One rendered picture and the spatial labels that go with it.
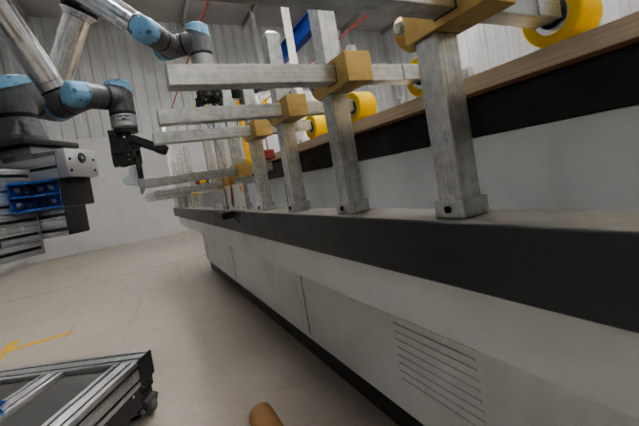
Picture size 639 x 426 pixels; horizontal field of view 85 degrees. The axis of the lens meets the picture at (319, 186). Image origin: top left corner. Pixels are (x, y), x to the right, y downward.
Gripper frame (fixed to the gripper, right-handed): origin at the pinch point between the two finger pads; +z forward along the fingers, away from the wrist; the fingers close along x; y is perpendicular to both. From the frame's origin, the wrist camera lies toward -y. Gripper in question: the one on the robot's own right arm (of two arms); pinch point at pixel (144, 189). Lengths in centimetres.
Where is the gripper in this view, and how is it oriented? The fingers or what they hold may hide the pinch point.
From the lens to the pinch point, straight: 127.1
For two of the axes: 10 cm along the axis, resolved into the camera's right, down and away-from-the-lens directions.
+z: 1.6, 9.9, 0.3
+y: -8.7, 1.6, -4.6
